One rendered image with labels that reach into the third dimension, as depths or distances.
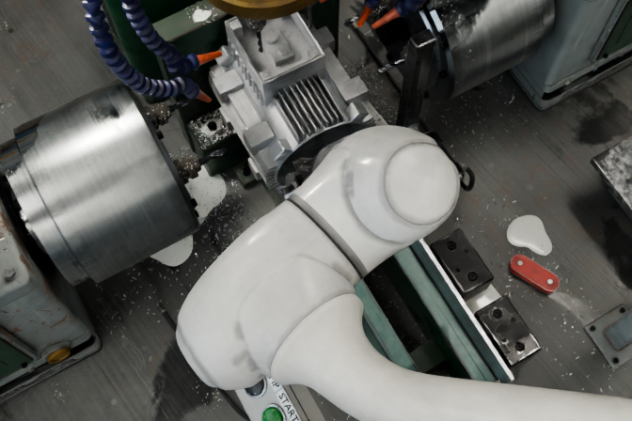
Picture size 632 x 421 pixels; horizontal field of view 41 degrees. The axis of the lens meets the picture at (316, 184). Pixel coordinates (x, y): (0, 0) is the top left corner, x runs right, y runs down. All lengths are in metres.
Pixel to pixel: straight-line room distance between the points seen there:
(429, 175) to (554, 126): 0.89
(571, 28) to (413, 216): 0.73
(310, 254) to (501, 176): 0.83
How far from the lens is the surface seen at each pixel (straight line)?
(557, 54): 1.44
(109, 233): 1.14
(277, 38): 1.22
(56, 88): 1.63
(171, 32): 1.22
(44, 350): 1.34
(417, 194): 0.69
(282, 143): 1.18
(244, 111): 1.23
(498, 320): 1.35
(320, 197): 0.73
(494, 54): 1.29
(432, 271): 1.29
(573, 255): 1.48
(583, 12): 1.34
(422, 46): 1.07
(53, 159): 1.14
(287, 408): 1.08
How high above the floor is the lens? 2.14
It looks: 66 degrees down
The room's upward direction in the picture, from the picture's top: 2 degrees counter-clockwise
